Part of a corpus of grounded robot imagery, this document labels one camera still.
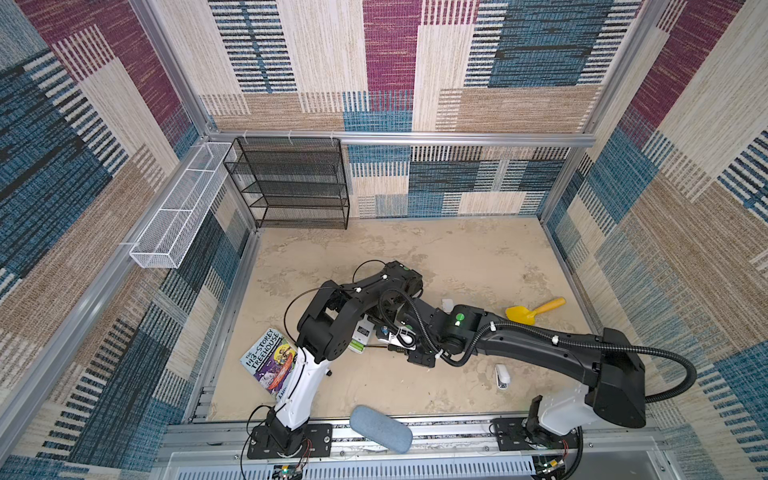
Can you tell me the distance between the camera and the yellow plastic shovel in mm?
952

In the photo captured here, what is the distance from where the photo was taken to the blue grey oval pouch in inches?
28.7

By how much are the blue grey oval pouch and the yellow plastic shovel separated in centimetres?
46

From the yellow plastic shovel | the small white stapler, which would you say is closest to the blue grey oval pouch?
the small white stapler

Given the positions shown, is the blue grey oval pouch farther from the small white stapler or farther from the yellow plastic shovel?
the yellow plastic shovel
